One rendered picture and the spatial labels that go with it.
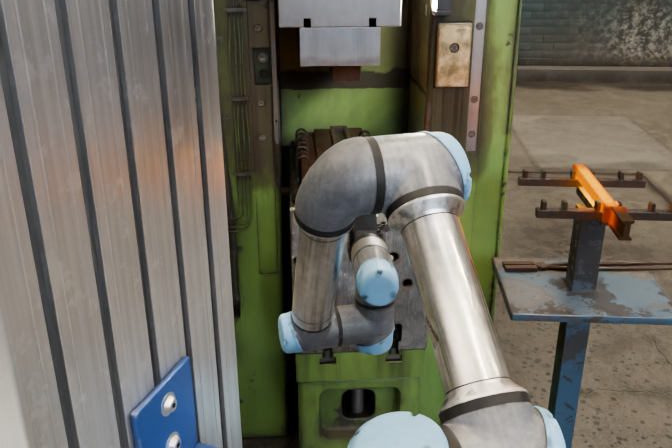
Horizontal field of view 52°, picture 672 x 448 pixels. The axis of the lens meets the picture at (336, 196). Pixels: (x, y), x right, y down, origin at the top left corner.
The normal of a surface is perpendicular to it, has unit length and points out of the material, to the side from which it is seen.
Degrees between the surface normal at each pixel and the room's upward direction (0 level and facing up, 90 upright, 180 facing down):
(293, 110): 90
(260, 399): 90
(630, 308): 0
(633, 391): 0
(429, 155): 39
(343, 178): 71
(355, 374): 90
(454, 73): 90
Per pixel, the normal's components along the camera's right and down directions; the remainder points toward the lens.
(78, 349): 0.95, 0.11
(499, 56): 0.07, 0.36
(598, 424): 0.00, -0.93
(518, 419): 0.34, -0.51
